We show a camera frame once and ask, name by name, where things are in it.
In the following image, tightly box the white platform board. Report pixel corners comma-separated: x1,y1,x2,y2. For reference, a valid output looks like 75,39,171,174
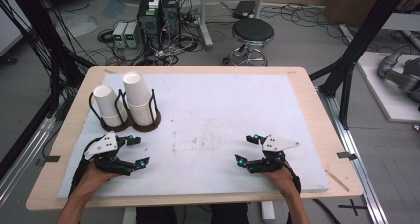
356,51,420,124

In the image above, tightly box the black tape strip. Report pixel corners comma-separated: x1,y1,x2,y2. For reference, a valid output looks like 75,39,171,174
35,155,61,167
336,151,358,161

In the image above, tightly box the person's dark trouser leg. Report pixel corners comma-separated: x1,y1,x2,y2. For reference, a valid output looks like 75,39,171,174
135,205,180,224
210,202,250,224

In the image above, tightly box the white foam mat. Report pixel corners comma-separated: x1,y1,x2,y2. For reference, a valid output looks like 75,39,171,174
56,72,331,199

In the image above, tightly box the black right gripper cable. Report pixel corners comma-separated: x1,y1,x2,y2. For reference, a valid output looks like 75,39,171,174
282,160,303,196

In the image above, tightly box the black computer tower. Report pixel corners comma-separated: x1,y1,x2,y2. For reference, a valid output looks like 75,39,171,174
136,0,163,51
160,0,182,38

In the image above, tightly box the person's left hand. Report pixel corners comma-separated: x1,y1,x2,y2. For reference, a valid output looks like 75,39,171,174
78,163,121,194

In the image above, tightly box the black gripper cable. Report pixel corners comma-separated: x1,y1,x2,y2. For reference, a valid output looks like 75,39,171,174
282,160,303,196
67,136,100,198

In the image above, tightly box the short stack of white cups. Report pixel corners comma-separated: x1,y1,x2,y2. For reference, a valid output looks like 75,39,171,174
92,84,129,128

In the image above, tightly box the black wire cup holder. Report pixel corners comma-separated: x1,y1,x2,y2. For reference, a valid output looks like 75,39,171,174
88,88,163,134

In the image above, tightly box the brown cardboard box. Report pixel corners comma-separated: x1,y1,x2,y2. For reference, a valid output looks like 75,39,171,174
323,0,420,28

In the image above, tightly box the person's right hand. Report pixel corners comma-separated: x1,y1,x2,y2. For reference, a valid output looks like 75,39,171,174
263,167,299,199

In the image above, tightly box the white desk leg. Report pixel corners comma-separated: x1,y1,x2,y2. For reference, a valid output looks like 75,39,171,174
197,0,215,51
253,0,266,19

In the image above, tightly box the black tape cross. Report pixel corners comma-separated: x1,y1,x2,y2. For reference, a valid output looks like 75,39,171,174
337,198,368,217

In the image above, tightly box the white paper cup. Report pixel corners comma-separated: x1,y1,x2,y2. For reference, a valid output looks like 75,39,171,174
122,71,154,108

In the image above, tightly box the aluminium floor rail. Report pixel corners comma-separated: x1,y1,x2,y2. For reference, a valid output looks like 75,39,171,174
0,115,57,207
320,90,390,224

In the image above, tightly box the black frame post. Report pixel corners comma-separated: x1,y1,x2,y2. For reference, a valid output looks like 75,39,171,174
309,0,414,130
4,0,87,119

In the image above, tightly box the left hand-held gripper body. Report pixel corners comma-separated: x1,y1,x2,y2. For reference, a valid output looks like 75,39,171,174
83,130,133,177

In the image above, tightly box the white table leg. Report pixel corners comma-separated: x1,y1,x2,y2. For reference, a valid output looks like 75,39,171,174
260,200,277,224
121,206,137,224

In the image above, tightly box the white power strip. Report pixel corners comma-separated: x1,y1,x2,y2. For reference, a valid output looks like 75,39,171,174
154,45,180,63

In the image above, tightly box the thin wooden stick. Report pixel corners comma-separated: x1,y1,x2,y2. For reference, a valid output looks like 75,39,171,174
324,169,351,193

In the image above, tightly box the grey power supply unit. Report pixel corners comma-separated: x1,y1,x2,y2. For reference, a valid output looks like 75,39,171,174
111,21,129,49
124,21,140,50

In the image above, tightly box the black floor cable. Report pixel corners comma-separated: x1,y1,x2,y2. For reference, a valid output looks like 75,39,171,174
311,198,342,224

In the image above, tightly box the black round stool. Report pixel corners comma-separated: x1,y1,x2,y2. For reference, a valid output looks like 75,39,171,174
222,17,276,67

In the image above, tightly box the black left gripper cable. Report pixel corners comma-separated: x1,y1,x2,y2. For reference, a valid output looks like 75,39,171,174
67,136,100,198

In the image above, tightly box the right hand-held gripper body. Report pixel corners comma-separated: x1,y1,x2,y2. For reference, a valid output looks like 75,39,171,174
248,134,301,175

